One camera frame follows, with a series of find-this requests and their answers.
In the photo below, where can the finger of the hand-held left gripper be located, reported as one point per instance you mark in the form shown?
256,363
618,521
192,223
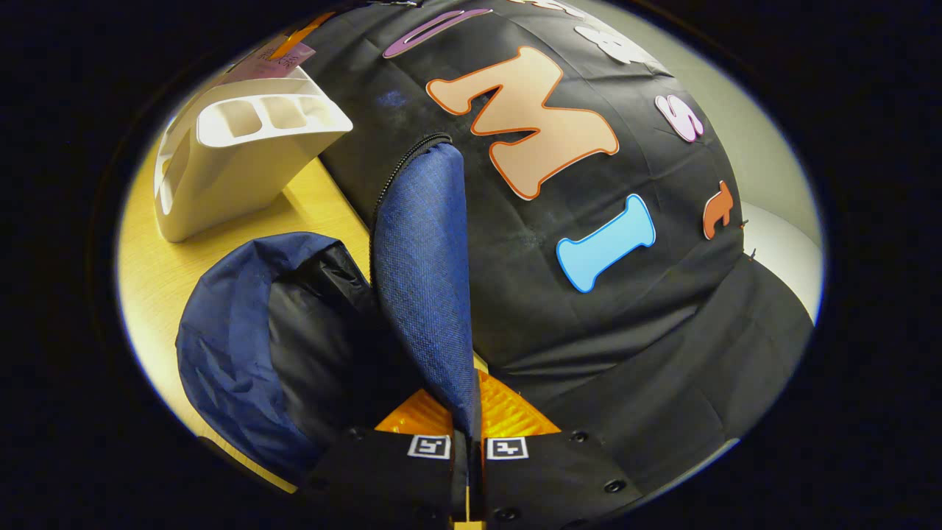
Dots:
298,37

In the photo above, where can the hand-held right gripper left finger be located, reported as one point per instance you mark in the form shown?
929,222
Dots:
390,486

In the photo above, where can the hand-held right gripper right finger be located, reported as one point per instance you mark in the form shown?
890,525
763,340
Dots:
537,486

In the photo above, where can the pink book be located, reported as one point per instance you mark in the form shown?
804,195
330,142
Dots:
272,62

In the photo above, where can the blue schoolbag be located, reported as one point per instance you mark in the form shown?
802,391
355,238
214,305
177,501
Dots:
423,280

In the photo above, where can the black backdrop cloth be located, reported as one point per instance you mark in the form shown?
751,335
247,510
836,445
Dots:
574,324

